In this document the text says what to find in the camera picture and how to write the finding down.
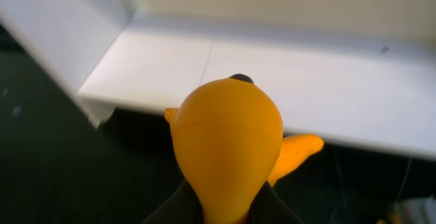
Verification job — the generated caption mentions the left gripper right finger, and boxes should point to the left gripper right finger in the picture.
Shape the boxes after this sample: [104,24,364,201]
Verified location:
[248,180,306,224]

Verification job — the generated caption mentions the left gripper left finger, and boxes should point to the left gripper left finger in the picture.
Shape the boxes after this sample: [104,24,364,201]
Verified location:
[141,178,205,224]

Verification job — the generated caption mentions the orange rubber toy figure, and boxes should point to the orange rubber toy figure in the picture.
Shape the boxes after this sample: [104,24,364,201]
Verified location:
[163,73,325,224]

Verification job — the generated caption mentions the white shelf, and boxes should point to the white shelf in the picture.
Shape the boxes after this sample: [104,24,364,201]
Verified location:
[0,0,436,161]

